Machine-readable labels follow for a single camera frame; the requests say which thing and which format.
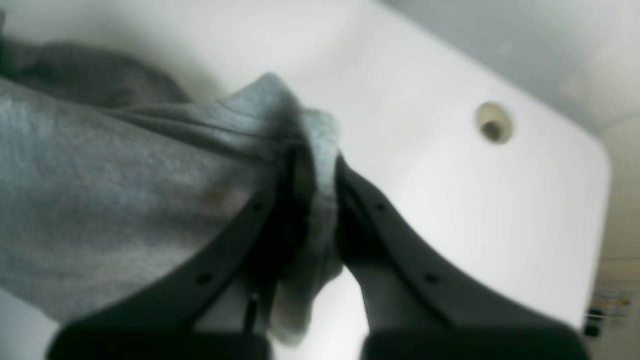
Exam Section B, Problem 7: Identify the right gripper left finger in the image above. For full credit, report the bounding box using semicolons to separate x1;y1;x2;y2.
47;145;316;360

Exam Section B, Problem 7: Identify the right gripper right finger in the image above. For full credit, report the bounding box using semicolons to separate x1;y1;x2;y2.
336;156;589;360

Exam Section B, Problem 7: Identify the grey T-shirt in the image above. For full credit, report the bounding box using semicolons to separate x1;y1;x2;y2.
0;38;342;346

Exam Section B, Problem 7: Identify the right table cable grommet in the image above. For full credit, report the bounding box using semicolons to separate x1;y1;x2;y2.
475;102;515;145

